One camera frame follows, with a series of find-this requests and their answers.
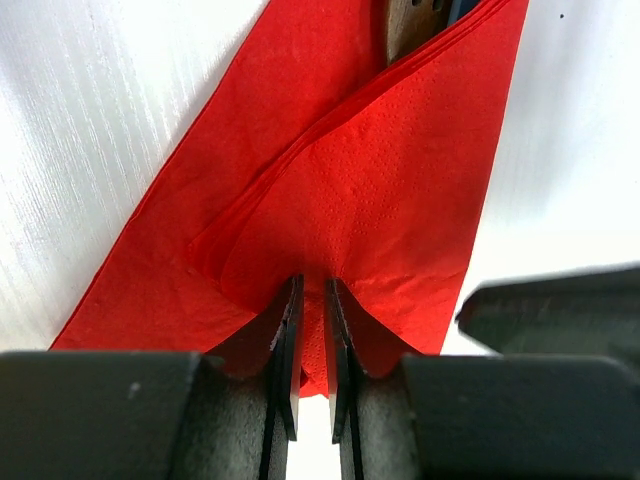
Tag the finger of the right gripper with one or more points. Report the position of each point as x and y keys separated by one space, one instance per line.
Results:
x=590 y=313

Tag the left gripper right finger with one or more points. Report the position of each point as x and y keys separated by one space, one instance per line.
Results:
x=399 y=414

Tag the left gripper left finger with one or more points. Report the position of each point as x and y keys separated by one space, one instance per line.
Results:
x=228 y=413

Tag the red paper napkin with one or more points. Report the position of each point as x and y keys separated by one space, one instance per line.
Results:
x=315 y=157

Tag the blue knife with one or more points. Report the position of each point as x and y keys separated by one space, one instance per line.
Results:
x=459 y=9

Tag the wooden fork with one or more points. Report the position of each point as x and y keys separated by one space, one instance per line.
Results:
x=411 y=23

